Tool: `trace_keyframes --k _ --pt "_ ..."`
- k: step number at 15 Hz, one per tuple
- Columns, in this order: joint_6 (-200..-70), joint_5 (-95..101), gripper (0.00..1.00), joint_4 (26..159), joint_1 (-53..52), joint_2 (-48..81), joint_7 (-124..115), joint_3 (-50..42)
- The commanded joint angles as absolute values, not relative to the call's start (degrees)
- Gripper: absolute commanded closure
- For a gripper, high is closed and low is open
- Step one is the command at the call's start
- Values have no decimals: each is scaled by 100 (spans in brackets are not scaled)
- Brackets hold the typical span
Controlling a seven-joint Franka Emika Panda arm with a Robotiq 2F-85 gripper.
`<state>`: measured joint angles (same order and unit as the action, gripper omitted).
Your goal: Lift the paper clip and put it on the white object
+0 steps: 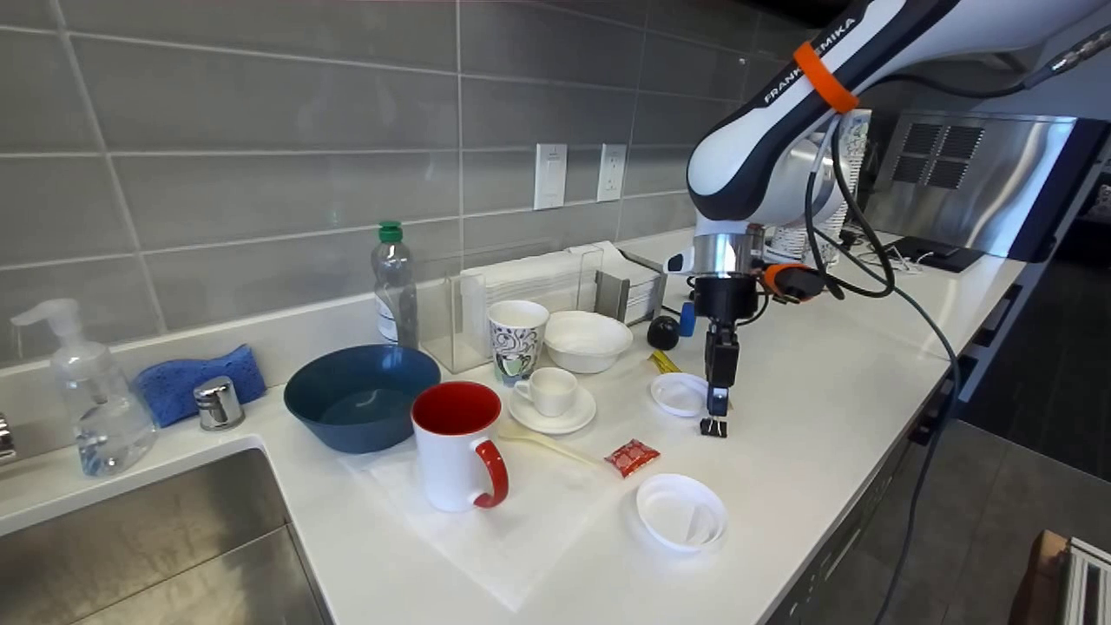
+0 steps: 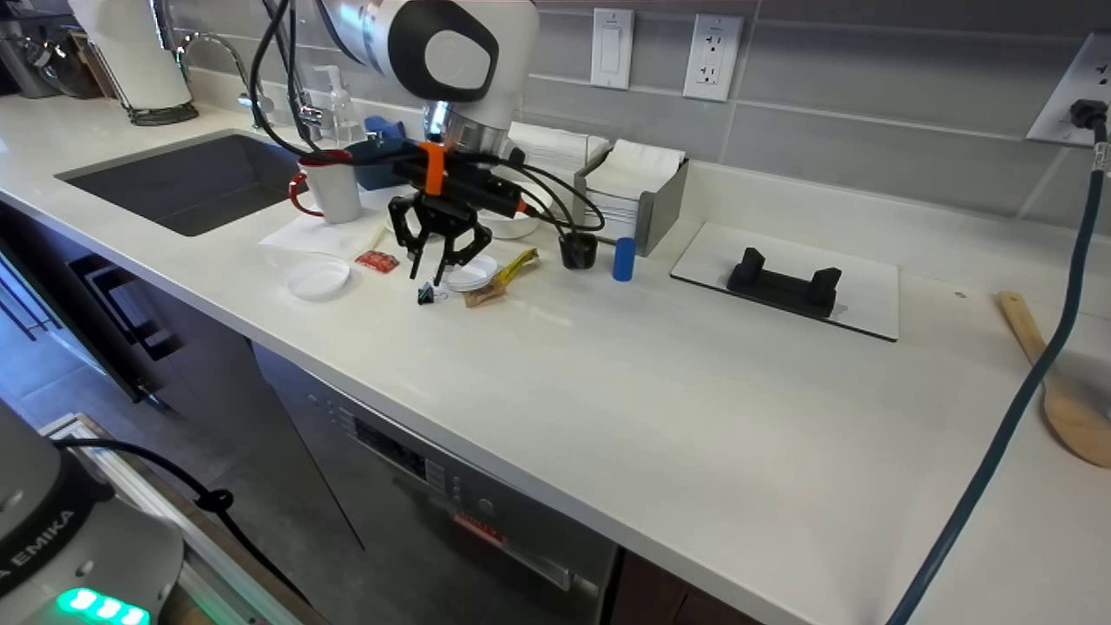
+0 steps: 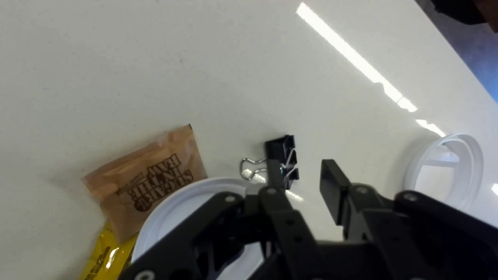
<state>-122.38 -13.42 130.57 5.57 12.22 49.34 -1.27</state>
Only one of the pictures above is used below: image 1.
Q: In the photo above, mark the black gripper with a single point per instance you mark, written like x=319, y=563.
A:
x=723, y=299

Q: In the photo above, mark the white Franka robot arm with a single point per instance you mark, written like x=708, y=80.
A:
x=765, y=142

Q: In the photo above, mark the yellow small item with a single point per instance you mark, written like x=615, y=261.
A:
x=665, y=362

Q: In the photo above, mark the blue plastic cylinder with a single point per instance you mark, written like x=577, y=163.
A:
x=689, y=320

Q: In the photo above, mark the black round knob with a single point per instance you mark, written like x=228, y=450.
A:
x=659, y=332

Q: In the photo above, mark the red sauce packet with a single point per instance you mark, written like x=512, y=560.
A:
x=633, y=455

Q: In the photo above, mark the small white plastic bowl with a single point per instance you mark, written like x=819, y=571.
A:
x=678, y=516

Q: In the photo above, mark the white saucer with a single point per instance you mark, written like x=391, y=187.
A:
x=577, y=418

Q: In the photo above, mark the small white teacup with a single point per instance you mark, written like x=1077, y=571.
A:
x=549, y=394

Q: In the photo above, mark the wooden stick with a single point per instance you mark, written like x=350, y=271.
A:
x=555, y=450

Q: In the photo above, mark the patterned white mug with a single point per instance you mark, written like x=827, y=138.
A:
x=516, y=341

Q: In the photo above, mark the white cutting mat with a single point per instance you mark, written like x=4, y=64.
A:
x=541, y=523

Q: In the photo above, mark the stainless steel appliance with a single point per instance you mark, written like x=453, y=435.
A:
x=982, y=176

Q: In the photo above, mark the clear bottle green cap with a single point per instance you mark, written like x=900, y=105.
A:
x=395, y=290

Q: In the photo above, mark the dark blue bowl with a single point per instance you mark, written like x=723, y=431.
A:
x=357, y=401

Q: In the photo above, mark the brown white chair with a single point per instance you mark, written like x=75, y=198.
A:
x=1058, y=579

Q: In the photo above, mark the chrome round cap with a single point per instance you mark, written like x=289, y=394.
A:
x=218, y=403

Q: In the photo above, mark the blue sponge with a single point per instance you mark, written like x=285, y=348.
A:
x=174, y=387

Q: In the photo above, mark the steel kitchen sink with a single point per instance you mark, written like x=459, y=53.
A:
x=150, y=556

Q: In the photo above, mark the clear soap dispenser bottle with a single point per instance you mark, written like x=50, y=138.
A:
x=99, y=403

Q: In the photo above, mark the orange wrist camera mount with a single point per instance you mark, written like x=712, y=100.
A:
x=793, y=282

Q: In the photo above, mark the white wall outlet plate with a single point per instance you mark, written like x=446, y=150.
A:
x=609, y=171

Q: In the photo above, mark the white wall switch plate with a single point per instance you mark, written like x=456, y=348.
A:
x=549, y=176

